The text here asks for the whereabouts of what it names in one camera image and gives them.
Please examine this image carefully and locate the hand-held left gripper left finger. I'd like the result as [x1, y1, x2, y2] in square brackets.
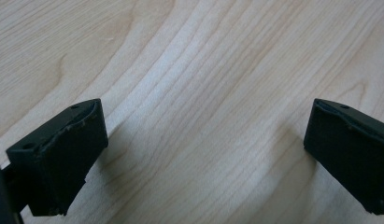
[6, 98, 109, 217]

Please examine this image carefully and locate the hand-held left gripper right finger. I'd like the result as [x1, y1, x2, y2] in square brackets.
[303, 98, 384, 216]

